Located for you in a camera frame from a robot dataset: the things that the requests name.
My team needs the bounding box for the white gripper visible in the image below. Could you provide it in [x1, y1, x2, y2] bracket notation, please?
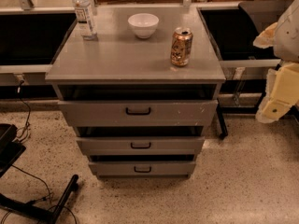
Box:
[255, 62, 299, 123]

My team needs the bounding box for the grey bottom drawer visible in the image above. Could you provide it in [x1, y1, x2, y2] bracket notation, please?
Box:
[89, 161, 195, 176]

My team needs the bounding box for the grey drawer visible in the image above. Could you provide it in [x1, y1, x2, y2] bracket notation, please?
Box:
[89, 161, 195, 176]
[77, 136, 205, 155]
[59, 101, 217, 127]

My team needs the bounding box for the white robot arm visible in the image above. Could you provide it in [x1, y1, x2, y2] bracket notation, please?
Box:
[253, 0, 299, 123]

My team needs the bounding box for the grey top drawer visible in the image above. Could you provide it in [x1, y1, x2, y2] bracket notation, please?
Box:
[59, 101, 217, 127]

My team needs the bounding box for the grey drawer cabinet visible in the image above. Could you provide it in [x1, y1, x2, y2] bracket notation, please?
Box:
[45, 4, 227, 180]

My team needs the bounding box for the grey middle drawer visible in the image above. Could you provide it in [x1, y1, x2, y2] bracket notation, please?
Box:
[77, 136, 205, 155]

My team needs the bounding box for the black stand right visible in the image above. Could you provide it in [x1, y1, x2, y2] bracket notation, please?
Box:
[216, 0, 299, 140]

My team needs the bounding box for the black stand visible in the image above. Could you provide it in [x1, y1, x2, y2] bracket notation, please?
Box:
[216, 0, 299, 140]
[0, 124, 78, 224]

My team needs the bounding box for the golden drink can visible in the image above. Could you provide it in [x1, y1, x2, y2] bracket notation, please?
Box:
[170, 27, 193, 66]

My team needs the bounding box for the white ceramic bowl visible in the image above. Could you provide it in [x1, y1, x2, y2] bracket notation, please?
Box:
[128, 13, 160, 39]

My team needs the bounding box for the clear plastic water bottle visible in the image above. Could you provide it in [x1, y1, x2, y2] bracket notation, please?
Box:
[72, 0, 97, 40]

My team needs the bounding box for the black stand left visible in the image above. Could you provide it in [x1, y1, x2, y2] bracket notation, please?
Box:
[0, 124, 78, 224]

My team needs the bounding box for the black cable on floor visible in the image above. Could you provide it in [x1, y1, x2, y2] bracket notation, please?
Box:
[0, 163, 78, 224]

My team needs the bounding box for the black hanging cable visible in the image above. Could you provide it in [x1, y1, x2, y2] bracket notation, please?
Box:
[15, 79, 33, 143]

